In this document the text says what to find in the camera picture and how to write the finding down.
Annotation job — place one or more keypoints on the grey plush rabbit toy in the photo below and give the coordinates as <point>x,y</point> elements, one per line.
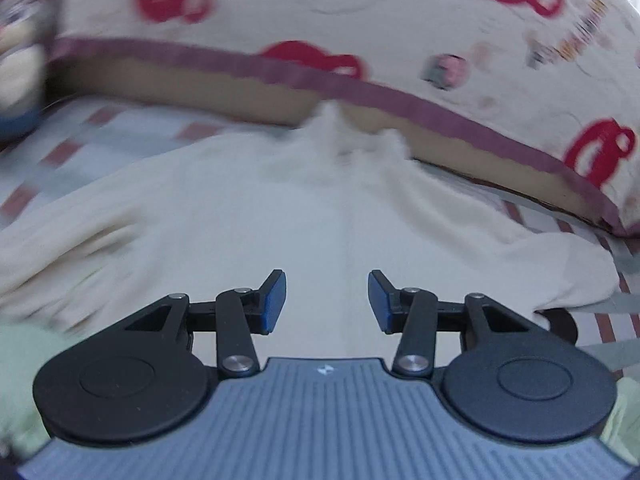
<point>20,75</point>

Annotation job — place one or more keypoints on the cream fleece garment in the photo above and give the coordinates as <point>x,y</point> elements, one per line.
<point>250,210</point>

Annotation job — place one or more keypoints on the bear print bedspread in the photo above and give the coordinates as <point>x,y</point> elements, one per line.
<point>350,10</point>

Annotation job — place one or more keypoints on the tan bed base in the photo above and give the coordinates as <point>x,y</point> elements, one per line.
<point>200,90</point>

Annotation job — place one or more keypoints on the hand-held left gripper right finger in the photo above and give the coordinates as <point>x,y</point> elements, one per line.
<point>380,305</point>

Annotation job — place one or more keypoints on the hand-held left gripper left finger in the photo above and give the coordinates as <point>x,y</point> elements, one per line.
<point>272,305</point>

